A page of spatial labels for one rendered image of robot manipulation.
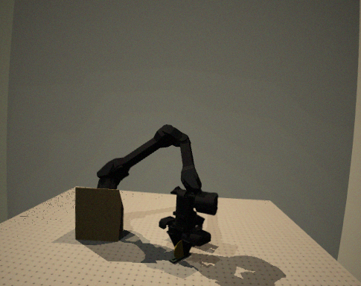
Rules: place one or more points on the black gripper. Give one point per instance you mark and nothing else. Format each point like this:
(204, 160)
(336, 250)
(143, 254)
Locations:
(183, 223)

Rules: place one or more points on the gold coin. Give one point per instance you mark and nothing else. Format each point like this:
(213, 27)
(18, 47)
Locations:
(178, 250)

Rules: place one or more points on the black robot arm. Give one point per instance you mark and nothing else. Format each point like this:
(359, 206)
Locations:
(186, 200)

